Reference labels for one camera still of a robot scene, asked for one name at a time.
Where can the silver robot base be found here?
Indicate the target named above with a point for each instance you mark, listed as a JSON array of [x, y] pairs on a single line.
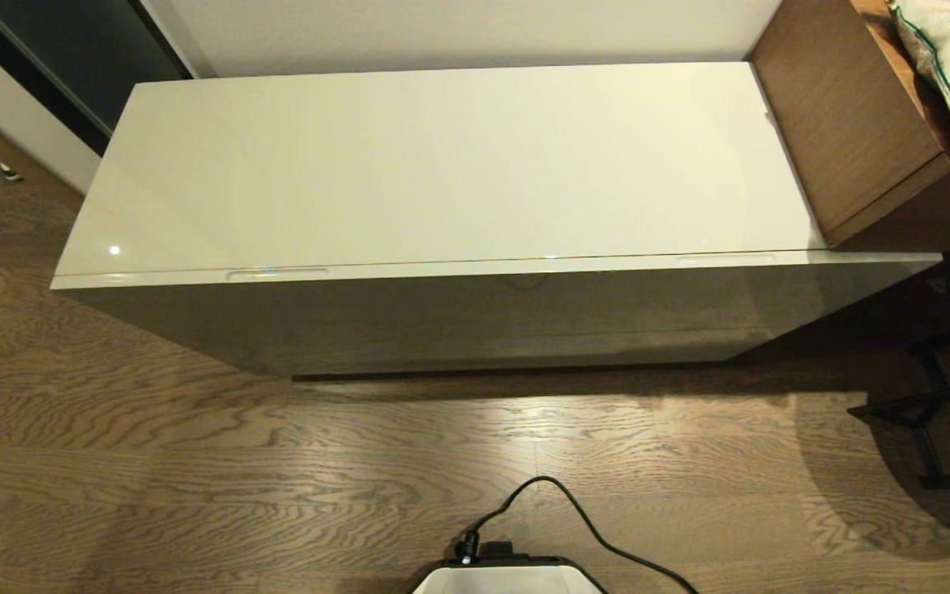
[[508, 582]]

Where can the beige long drawer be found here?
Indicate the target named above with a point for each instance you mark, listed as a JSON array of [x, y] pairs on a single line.
[[442, 301]]

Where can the beige glossy cabinet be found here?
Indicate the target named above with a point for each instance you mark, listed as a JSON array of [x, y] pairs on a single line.
[[442, 165]]

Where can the black metal stand frame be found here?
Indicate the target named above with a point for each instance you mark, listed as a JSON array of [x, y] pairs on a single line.
[[928, 412]]

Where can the small white black floor object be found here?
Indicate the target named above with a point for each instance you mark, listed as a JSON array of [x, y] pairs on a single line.
[[10, 172]]

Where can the brown wooden desk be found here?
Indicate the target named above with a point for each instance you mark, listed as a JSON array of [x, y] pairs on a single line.
[[854, 124]]

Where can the black glass panel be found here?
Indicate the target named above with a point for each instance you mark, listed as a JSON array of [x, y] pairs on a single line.
[[71, 49]]

